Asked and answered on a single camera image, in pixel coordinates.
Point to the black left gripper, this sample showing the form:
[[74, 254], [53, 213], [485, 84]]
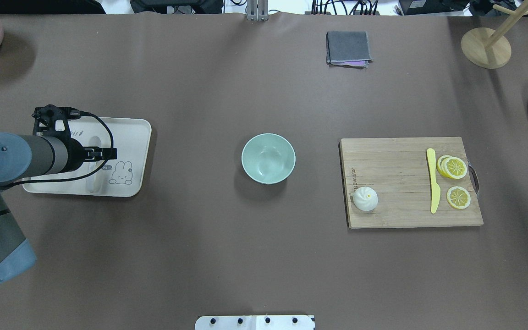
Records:
[[74, 154]]

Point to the white steamed bun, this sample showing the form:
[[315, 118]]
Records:
[[365, 198]]

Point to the white ceramic spoon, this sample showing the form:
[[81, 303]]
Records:
[[90, 182]]

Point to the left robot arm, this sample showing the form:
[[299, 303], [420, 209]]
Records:
[[26, 156]]

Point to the mint green bowl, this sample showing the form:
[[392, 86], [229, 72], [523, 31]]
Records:
[[268, 158]]

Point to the beige rabbit tray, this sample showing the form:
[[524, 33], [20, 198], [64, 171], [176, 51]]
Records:
[[121, 177]]

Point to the grey folded cloth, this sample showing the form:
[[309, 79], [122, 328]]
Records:
[[348, 49]]

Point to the bamboo cutting board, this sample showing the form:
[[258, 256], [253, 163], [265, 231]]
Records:
[[396, 168]]

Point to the yellow plastic knife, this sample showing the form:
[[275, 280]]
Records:
[[435, 188]]

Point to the single lemon slice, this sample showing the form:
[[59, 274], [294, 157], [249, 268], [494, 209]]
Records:
[[458, 197]]

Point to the wooden mug tree stand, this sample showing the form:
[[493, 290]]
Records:
[[489, 48]]

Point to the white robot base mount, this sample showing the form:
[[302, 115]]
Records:
[[256, 322]]

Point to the aluminium frame post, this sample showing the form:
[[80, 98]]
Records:
[[257, 10]]

